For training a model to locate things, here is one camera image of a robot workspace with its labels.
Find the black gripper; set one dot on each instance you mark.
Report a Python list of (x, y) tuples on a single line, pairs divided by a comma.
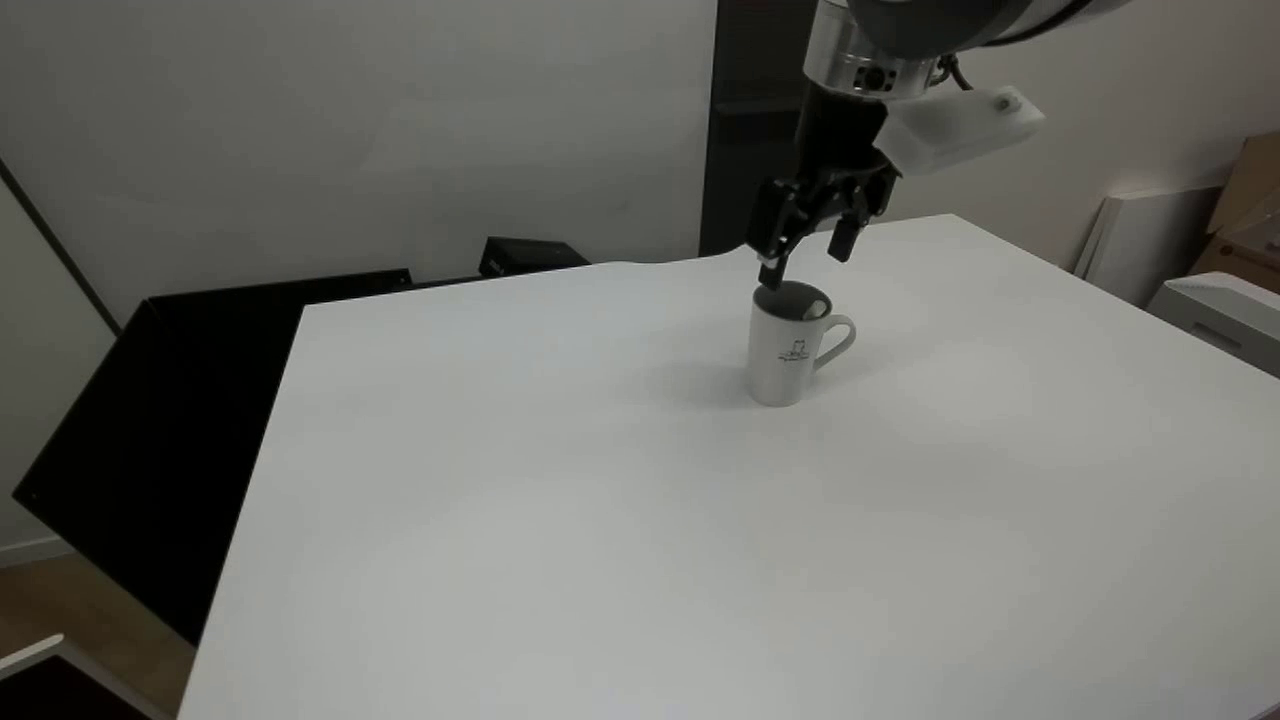
[(839, 135)]

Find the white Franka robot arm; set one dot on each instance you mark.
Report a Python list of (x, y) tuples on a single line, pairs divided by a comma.
[(923, 35)]

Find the white ceramic mug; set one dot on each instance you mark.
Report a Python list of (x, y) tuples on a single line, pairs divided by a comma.
[(782, 363)]

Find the small black chair back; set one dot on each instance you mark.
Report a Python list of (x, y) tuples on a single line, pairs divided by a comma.
[(529, 255)]

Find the white leaning panel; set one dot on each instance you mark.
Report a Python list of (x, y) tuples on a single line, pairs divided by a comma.
[(1142, 241)]

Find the white paper table cover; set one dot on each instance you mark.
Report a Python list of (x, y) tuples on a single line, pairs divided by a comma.
[(665, 534)]

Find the white flat box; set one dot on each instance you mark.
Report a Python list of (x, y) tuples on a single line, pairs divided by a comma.
[(1226, 322)]

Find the brown cardboard box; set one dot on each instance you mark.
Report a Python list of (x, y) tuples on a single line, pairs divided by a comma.
[(1243, 259), (1255, 180)]

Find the dark vertical wall pillar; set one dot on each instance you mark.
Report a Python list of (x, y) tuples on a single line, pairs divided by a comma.
[(753, 135)]

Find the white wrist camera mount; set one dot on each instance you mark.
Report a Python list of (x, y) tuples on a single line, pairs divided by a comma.
[(954, 124)]

